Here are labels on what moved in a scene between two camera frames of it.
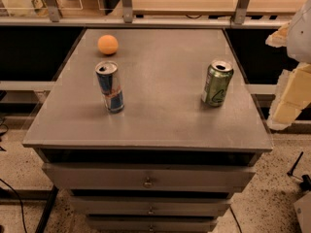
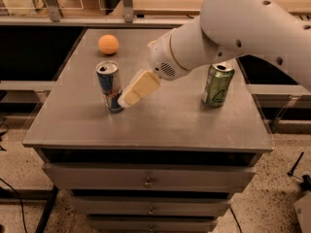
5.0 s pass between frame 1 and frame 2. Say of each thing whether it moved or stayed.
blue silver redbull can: stayed
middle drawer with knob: stayed
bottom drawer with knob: stayed
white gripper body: moved
